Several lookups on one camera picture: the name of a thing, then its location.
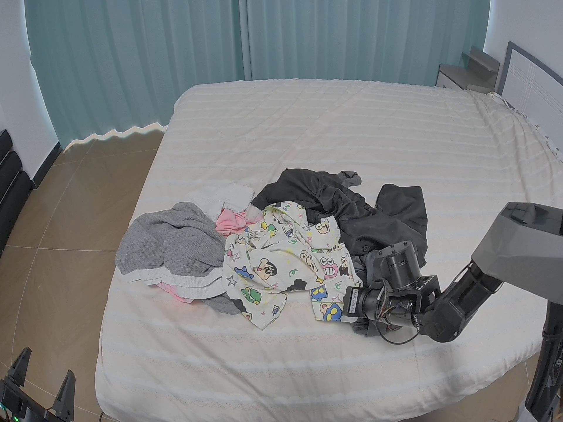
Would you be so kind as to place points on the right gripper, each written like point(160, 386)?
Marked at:
point(369, 303)

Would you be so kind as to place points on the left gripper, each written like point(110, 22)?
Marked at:
point(17, 407)

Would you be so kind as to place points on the white printed pyjama top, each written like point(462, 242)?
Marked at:
point(272, 244)

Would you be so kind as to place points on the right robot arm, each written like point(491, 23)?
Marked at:
point(514, 244)

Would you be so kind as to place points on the bed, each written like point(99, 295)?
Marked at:
point(308, 139)

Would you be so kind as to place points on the black garment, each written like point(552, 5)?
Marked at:
point(396, 218)

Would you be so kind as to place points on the pink garment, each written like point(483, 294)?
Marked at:
point(231, 222)

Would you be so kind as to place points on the white garment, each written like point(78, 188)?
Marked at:
point(233, 194)

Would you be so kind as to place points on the grey knitted garment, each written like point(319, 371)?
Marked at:
point(176, 244)

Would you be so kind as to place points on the black low cabinet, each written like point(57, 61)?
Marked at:
point(13, 183)

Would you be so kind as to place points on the grey bedside table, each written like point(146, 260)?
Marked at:
point(466, 75)

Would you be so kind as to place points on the blue-green curtain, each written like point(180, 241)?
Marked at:
point(132, 51)
point(352, 24)

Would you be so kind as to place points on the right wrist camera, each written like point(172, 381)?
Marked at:
point(376, 268)

